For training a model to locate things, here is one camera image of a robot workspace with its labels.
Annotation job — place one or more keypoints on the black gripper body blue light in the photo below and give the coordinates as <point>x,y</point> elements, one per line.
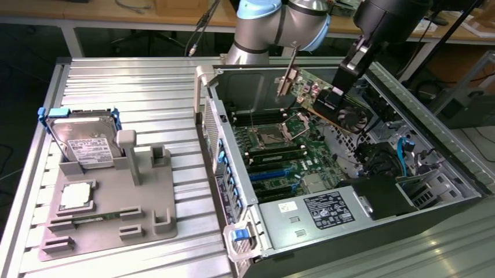
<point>390,20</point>

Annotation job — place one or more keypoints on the graphics card black fan shroud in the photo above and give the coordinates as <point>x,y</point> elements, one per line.
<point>349,118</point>

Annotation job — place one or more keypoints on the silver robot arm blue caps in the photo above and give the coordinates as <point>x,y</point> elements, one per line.
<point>255,32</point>

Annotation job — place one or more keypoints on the black stand pole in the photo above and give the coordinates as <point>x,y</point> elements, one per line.
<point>452,29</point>

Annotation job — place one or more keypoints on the metal socket cover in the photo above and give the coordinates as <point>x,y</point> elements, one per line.
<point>287,123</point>

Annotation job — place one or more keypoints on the thin metal locking lever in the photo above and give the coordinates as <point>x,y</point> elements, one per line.
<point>253,120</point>

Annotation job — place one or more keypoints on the CPU socket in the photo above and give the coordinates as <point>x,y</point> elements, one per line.
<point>271,138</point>

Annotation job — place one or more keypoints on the green motherboard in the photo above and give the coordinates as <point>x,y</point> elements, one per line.
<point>310,162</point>

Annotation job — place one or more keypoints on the black RAM stick white label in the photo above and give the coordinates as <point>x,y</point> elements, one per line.
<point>277,156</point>

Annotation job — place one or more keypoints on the dark grey floor cabinet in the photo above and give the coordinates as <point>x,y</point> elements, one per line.
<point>472,110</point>

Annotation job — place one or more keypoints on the blue expansion slot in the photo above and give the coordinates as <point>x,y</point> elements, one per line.
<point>269,175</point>

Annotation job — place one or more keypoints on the blue card retention clip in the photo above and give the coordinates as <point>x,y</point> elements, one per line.
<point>239,207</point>
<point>222,156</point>
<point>227,171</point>
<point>231,182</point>
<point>222,143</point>
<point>235,195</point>

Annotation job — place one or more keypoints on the black chair base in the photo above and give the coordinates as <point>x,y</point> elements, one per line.
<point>155,37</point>

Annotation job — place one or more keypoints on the grey power supply unit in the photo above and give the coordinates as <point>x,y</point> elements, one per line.
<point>286,226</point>

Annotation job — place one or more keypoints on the open black PC case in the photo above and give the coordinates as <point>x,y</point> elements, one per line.
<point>388,240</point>

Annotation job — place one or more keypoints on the blue case panel latch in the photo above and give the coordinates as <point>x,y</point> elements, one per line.
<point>239,234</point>

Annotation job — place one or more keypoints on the grey parts rack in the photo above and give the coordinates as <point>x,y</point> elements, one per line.
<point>113,199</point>

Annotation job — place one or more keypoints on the green RAM stick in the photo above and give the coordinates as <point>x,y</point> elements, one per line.
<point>99,217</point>

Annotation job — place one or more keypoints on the silver CPU chip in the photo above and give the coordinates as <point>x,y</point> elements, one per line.
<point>77,197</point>

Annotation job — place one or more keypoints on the wooden desk white frame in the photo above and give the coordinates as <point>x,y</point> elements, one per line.
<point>97,11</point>

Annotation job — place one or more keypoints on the hard disk with blue bracket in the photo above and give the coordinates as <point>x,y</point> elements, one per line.
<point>87,144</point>

